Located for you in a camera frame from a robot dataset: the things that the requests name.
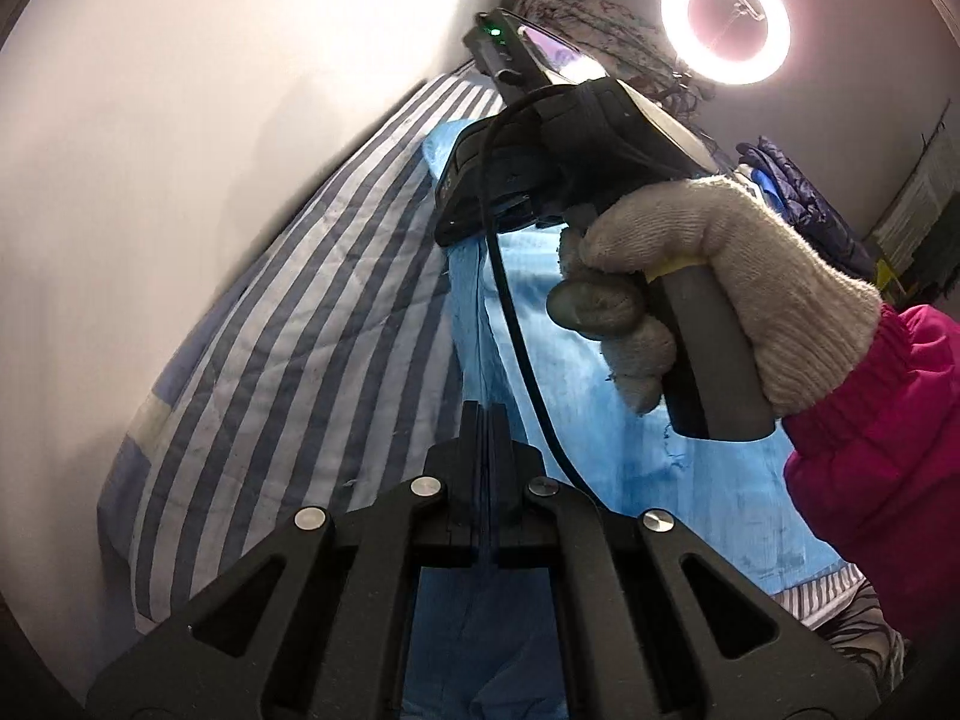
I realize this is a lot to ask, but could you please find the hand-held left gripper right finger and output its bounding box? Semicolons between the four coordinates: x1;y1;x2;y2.
489;403;882;720

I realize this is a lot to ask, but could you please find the purple down jacket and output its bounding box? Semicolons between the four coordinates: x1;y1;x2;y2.
735;136;878;278

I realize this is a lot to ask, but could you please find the blue folded cloth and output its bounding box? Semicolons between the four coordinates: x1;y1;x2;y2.
739;165;788;218

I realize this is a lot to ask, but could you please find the zebra-patterned cloth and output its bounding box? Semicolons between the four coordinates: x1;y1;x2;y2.
810;585;912;698

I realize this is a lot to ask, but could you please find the patterned blanket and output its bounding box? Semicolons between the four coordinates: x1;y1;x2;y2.
517;0;706;102

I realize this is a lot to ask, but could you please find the ring light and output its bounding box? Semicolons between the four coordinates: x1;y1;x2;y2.
660;0;792;87

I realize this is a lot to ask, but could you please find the person's right forearm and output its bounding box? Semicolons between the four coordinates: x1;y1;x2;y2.
781;304;960;646

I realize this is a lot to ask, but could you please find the person's right hand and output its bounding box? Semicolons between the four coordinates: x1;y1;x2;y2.
546;174;884;419

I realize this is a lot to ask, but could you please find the striped bed sheet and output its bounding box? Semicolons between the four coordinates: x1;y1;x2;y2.
97;75;871;631

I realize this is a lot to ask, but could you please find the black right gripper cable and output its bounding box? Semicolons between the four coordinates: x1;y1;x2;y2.
484;86;608;515

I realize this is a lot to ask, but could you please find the blue pinstriped garment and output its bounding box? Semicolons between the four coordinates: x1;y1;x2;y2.
397;120;848;720

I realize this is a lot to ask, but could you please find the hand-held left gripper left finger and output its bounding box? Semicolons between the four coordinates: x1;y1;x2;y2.
86;403;488;720

